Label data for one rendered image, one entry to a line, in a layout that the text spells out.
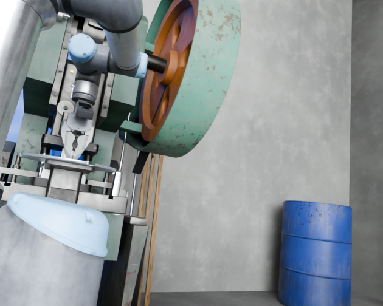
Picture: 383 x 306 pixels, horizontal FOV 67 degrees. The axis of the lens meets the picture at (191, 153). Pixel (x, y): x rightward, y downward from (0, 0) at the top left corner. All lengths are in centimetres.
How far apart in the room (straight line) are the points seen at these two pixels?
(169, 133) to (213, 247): 182
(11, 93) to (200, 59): 71
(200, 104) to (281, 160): 232
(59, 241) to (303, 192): 328
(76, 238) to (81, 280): 5
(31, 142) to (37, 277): 109
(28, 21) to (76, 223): 30
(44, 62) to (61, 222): 89
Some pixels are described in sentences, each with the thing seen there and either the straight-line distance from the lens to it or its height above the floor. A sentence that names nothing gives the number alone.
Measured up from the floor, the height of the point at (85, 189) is 72.
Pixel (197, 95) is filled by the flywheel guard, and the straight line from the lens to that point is 106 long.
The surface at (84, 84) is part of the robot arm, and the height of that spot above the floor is 103.
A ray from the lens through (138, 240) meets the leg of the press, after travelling 97.
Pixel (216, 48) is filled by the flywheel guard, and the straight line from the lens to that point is 108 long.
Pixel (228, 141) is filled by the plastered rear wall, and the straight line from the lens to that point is 290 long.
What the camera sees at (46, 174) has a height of 75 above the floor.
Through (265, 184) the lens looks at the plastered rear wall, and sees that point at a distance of 313.
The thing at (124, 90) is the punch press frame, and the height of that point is 111.
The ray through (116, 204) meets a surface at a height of 67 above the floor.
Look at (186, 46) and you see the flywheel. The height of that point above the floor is 137.
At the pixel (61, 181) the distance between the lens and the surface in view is 104.
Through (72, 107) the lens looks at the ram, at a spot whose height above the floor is 100.
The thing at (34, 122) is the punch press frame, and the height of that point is 97.
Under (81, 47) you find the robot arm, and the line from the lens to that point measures 89.
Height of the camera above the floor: 69
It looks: 11 degrees up
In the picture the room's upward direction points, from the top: 7 degrees clockwise
